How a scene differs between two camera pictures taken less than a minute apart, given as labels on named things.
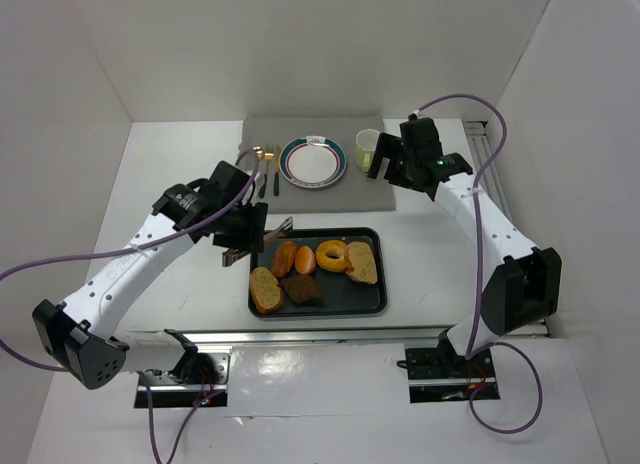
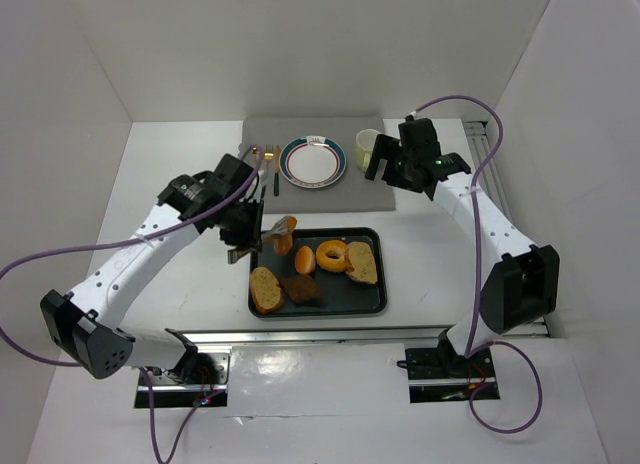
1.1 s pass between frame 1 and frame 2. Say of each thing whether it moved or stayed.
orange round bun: stayed
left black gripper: stayed
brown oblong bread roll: moved
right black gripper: stayed
